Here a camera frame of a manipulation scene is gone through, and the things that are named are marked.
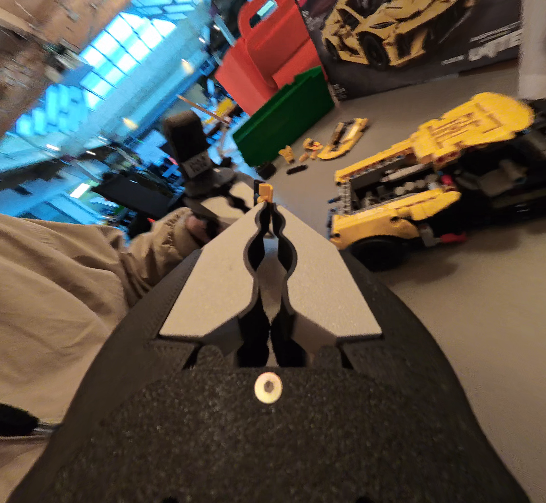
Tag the yellow toy car panel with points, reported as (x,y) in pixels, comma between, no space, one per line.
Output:
(341,145)

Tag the black toy axle pin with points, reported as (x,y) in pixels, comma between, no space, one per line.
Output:
(296,169)

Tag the yellow toy car model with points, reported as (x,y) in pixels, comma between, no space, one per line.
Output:
(469,123)

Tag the person's left forearm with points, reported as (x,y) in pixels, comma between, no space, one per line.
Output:
(149,247)

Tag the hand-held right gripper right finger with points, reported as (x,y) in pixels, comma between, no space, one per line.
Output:
(337,298)

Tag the toy car set box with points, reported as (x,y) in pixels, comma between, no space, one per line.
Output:
(482,42)

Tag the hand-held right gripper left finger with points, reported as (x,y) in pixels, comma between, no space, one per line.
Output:
(204,298)

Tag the green plastic bin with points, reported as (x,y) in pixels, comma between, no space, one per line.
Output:
(281,123)

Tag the yellow toy connector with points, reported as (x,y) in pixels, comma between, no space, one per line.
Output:
(265,192)

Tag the wooden articulated lamp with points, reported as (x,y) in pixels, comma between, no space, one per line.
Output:
(200,108)

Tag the grey desk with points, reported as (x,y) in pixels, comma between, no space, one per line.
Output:
(448,319)

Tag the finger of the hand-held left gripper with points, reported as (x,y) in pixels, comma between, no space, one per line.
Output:
(245,192)
(222,211)

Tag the person's beige jacket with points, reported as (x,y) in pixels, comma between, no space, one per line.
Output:
(51,341)

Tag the person's left hand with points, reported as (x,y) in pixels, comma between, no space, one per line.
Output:
(197,228)

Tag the orange felt bag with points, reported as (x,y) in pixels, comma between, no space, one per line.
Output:
(264,64)

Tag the small yellow toy piece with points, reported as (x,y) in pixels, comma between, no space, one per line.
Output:
(286,154)
(311,145)

